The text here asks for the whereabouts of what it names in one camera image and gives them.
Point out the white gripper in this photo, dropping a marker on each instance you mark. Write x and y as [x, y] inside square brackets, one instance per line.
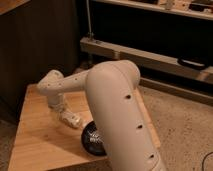
[60, 109]

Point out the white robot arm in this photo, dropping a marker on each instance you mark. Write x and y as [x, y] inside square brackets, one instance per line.
[110, 92]

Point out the black ceramic bowl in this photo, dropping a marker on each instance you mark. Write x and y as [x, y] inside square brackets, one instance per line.
[91, 140]

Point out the wooden table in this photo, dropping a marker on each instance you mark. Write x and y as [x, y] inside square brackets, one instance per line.
[42, 143]

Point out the metal pole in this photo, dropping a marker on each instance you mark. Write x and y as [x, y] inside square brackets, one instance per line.
[90, 32]

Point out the grey metal beam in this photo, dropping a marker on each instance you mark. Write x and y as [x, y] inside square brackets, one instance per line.
[145, 59]

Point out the wooden shelf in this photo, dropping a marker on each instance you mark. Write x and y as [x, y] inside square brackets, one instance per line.
[177, 7]

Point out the black handle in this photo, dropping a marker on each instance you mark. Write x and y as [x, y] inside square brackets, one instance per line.
[192, 65]

